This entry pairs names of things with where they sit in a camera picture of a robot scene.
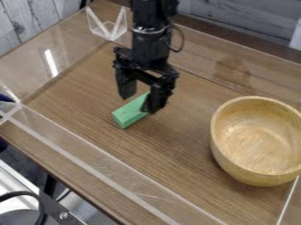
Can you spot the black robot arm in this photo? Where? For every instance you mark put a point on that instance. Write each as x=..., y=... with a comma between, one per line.
x=151, y=15

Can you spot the clear acrylic tray wall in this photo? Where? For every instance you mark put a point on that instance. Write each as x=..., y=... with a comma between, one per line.
x=148, y=174

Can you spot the clear acrylic corner bracket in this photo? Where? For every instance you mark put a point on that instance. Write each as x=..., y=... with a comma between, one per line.
x=108, y=30

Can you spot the green rectangular block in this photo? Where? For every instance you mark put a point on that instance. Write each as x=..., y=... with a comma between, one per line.
x=130, y=113

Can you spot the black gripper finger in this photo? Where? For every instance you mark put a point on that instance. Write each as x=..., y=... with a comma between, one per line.
x=126, y=82
x=160, y=91

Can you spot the blue object at edge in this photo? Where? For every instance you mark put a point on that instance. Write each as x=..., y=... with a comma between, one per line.
x=5, y=98

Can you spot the light wooden bowl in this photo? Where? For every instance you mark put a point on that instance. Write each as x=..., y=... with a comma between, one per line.
x=255, y=140

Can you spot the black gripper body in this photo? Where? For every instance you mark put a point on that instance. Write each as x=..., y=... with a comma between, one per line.
x=147, y=56

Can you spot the metal table bracket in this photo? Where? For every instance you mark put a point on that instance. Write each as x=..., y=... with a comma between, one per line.
x=57, y=215

